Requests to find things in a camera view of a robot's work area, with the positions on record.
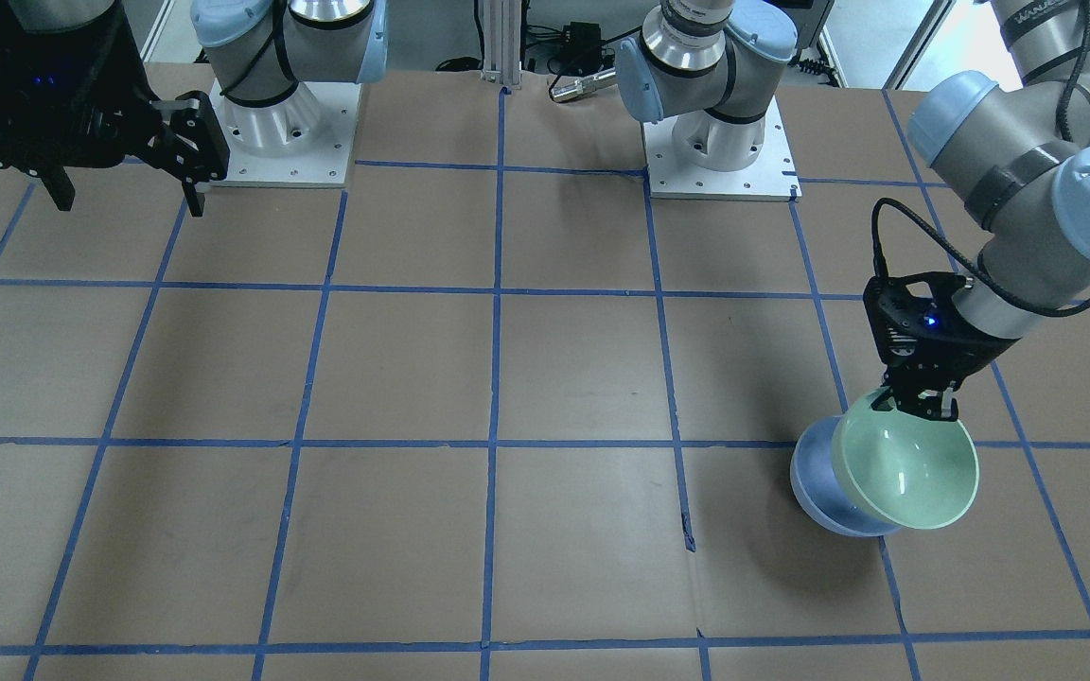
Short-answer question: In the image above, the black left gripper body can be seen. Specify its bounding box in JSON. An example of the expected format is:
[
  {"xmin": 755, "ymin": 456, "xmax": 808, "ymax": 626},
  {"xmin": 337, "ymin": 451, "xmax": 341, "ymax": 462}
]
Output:
[{"xmin": 862, "ymin": 272, "xmax": 1015, "ymax": 393}]

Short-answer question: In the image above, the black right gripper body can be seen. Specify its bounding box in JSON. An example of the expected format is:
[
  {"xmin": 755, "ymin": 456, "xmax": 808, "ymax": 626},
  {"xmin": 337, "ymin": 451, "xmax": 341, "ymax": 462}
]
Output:
[{"xmin": 0, "ymin": 1, "xmax": 164, "ymax": 173}]

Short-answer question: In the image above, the light green bowl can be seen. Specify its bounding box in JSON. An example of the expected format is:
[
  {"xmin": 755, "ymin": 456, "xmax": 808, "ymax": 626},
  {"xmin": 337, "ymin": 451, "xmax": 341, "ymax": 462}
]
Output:
[{"xmin": 832, "ymin": 389, "xmax": 980, "ymax": 530}]

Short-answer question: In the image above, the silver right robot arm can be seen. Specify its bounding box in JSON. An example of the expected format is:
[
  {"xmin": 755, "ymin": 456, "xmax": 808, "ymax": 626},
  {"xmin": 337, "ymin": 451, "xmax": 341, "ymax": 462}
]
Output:
[{"xmin": 0, "ymin": 1, "xmax": 388, "ymax": 217}]

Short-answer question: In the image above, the light blue bowl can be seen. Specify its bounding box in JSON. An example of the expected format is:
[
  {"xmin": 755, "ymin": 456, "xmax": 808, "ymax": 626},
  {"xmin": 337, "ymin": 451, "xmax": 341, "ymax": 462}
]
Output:
[{"xmin": 790, "ymin": 415, "xmax": 899, "ymax": 538}]

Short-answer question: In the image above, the silver cylindrical connector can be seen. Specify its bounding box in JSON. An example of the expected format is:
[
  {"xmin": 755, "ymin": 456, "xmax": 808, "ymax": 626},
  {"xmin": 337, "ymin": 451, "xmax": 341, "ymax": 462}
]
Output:
[{"xmin": 549, "ymin": 68, "xmax": 617, "ymax": 104}]

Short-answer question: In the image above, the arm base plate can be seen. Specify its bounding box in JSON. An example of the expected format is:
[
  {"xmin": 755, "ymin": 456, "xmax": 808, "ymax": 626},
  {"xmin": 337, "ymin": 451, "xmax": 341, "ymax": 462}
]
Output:
[
  {"xmin": 209, "ymin": 81, "xmax": 364, "ymax": 189},
  {"xmin": 642, "ymin": 98, "xmax": 803, "ymax": 200}
]

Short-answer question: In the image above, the aluminium frame post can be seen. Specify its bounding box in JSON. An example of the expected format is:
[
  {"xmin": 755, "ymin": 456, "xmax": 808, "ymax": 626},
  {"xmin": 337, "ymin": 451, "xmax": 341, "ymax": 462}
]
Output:
[{"xmin": 475, "ymin": 1, "xmax": 526, "ymax": 90}]

